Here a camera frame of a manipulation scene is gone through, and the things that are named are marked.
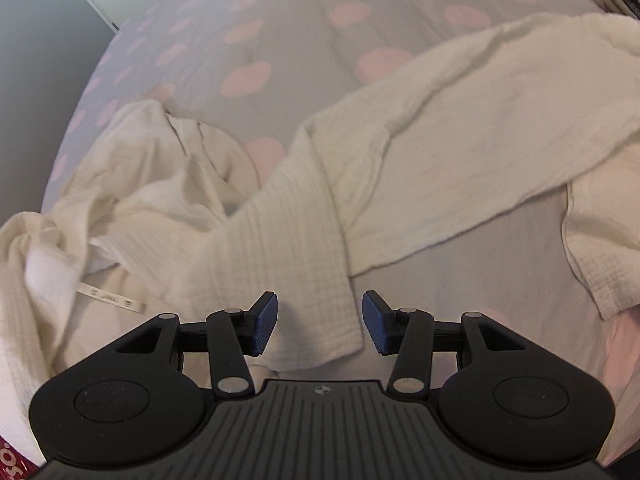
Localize grey pink-dotted bed sheet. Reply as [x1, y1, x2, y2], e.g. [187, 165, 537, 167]
[0, 0, 640, 468]

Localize white crinkle cotton garment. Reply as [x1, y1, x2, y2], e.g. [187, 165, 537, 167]
[0, 10, 640, 466]

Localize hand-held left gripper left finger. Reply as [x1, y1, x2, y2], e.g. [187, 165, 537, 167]
[102, 291, 279, 400]

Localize red printed packet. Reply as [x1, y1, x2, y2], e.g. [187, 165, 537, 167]
[0, 435, 40, 480]

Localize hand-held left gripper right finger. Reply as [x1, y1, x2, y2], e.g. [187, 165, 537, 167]
[362, 290, 536, 396]

